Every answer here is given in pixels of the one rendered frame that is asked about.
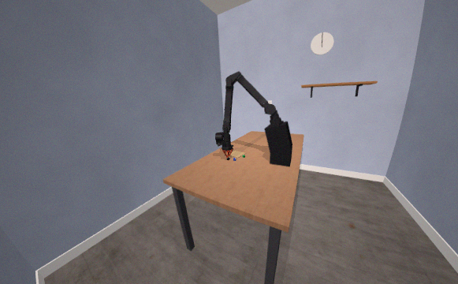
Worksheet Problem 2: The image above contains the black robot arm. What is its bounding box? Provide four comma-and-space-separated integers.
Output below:
215, 71, 284, 148

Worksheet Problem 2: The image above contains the tan square mat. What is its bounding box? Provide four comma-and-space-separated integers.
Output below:
230, 151, 246, 158

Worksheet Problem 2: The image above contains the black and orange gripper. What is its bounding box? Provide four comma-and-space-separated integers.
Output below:
222, 140, 233, 158

